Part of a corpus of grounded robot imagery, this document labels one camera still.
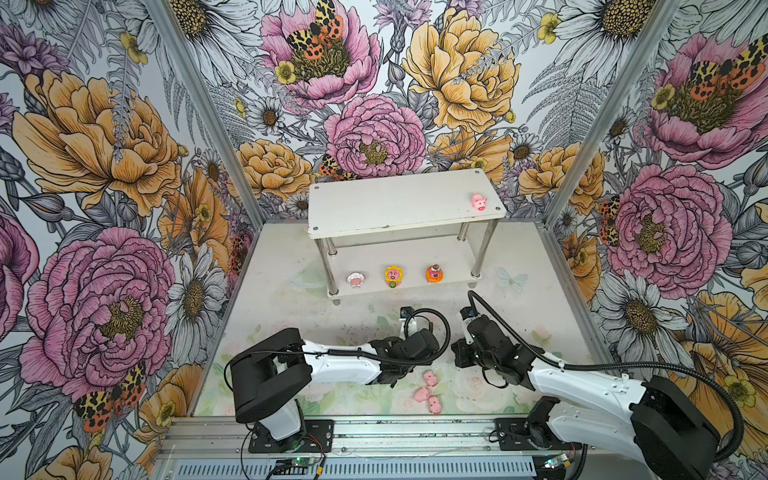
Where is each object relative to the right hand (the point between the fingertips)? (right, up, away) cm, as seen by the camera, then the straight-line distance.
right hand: (455, 357), depth 85 cm
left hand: (-9, +2, 0) cm, 9 cm away
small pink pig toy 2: (-10, -8, -6) cm, 14 cm away
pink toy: (-5, +22, +8) cm, 24 cm away
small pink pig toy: (-7, -4, -4) cm, 9 cm away
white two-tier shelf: (-15, +34, -12) cm, 39 cm away
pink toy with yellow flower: (-17, +22, +8) cm, 29 cm away
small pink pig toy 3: (-7, -10, -7) cm, 14 cm away
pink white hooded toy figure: (-28, +21, +6) cm, 36 cm away
